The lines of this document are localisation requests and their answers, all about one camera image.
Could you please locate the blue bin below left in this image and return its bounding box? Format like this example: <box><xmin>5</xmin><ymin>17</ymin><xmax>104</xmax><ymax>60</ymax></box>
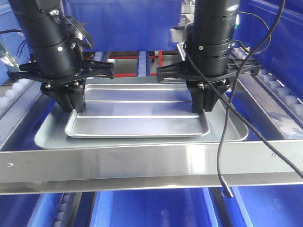
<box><xmin>0</xmin><ymin>193</ymin><xmax>63</xmax><ymax>227</ymax></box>

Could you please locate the centre white roller track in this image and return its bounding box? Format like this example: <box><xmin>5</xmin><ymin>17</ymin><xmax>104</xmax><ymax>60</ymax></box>
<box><xmin>136</xmin><ymin>51</ymin><xmax>150</xmax><ymax>77</ymax></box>

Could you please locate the blue bin upper left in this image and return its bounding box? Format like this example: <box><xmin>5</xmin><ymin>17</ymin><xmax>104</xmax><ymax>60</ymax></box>
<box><xmin>0</xmin><ymin>0</ymin><xmax>30</xmax><ymax>64</ymax></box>

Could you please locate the black camera cable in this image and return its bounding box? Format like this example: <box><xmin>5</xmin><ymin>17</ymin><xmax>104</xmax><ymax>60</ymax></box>
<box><xmin>184</xmin><ymin>0</ymin><xmax>303</xmax><ymax>198</ymax></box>

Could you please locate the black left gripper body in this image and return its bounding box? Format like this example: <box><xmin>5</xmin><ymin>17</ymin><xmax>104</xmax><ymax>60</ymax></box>
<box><xmin>7</xmin><ymin>59</ymin><xmax>114</xmax><ymax>88</ymax></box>

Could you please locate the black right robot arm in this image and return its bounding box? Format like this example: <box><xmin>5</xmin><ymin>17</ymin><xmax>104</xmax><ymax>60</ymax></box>
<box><xmin>157</xmin><ymin>0</ymin><xmax>243</xmax><ymax>114</ymax></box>

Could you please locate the large grey tray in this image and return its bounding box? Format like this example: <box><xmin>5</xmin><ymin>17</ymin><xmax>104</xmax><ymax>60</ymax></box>
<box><xmin>34</xmin><ymin>77</ymin><xmax>249</xmax><ymax>149</ymax></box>

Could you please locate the blue bin below centre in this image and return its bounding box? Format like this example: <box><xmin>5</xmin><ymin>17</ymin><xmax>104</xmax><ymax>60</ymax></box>
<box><xmin>90</xmin><ymin>188</ymin><xmax>223</xmax><ymax>227</ymax></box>

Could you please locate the left steel divider rail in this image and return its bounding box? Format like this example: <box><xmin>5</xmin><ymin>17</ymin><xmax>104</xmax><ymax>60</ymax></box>
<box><xmin>0</xmin><ymin>82</ymin><xmax>52</xmax><ymax>151</ymax></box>

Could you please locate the front steel shelf rail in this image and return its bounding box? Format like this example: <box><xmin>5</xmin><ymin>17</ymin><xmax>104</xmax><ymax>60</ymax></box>
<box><xmin>0</xmin><ymin>141</ymin><xmax>302</xmax><ymax>194</ymax></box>

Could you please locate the blue bin below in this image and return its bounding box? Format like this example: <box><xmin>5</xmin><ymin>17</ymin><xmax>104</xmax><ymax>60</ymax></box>
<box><xmin>90</xmin><ymin>188</ymin><xmax>223</xmax><ymax>227</ymax></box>
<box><xmin>225</xmin><ymin>185</ymin><xmax>303</xmax><ymax>227</ymax></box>
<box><xmin>0</xmin><ymin>193</ymin><xmax>63</xmax><ymax>227</ymax></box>

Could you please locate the blue bin stack right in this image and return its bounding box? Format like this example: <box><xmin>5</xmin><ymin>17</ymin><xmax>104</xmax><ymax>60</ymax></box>
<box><xmin>234</xmin><ymin>0</ymin><xmax>303</xmax><ymax>96</ymax></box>

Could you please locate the right steel divider rail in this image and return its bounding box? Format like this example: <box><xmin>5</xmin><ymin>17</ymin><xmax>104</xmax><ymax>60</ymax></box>
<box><xmin>234</xmin><ymin>73</ymin><xmax>303</xmax><ymax>140</ymax></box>

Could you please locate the far right roller track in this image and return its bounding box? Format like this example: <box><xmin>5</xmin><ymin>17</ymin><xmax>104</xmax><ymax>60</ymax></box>
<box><xmin>233</xmin><ymin>47</ymin><xmax>303</xmax><ymax>114</ymax></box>

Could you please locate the blue bin back centre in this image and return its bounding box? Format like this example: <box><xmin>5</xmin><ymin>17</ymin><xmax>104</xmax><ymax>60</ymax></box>
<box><xmin>62</xmin><ymin>0</ymin><xmax>182</xmax><ymax>52</ymax></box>

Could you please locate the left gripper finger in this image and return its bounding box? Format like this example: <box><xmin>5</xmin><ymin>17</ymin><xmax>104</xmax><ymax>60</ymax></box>
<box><xmin>48</xmin><ymin>88</ymin><xmax>73</xmax><ymax>113</ymax></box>
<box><xmin>70</xmin><ymin>85</ymin><xmax>85</xmax><ymax>113</ymax></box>

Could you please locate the steel divider rail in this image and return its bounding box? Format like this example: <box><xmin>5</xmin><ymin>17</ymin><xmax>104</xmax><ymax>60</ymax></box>
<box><xmin>0</xmin><ymin>82</ymin><xmax>52</xmax><ymax>151</ymax></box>
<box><xmin>234</xmin><ymin>73</ymin><xmax>303</xmax><ymax>140</ymax></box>

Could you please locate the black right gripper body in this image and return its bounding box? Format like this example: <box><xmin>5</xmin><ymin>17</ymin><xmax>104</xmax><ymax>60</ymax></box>
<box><xmin>156</xmin><ymin>58</ymin><xmax>261</xmax><ymax>95</ymax></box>

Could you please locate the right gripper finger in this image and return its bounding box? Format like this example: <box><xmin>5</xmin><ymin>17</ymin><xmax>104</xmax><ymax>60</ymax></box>
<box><xmin>190</xmin><ymin>88</ymin><xmax>205</xmax><ymax>113</ymax></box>
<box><xmin>204</xmin><ymin>88</ymin><xmax>219</xmax><ymax>112</ymax></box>

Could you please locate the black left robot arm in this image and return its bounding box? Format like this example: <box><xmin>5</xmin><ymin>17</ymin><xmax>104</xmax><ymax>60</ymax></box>
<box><xmin>8</xmin><ymin>0</ymin><xmax>114</xmax><ymax>113</ymax></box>

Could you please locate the blue bin below right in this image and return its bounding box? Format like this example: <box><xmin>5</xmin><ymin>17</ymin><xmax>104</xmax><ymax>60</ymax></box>
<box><xmin>225</xmin><ymin>185</ymin><xmax>303</xmax><ymax>227</ymax></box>

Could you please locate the small silver ribbed tray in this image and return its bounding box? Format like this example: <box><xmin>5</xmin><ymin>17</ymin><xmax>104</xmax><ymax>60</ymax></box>
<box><xmin>65</xmin><ymin>85</ymin><xmax>210</xmax><ymax>138</ymax></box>

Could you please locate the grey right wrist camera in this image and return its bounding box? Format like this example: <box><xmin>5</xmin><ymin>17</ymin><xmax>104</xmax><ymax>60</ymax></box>
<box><xmin>170</xmin><ymin>22</ymin><xmax>193</xmax><ymax>43</ymax></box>

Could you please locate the red metal floor frame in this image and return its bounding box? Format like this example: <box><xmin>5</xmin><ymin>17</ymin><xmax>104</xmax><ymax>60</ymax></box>
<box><xmin>84</xmin><ymin>51</ymin><xmax>163</xmax><ymax>78</ymax></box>

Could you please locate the far left roller track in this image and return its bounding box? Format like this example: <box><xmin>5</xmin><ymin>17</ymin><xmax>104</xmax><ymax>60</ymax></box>
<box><xmin>0</xmin><ymin>79</ymin><xmax>31</xmax><ymax>114</ymax></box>

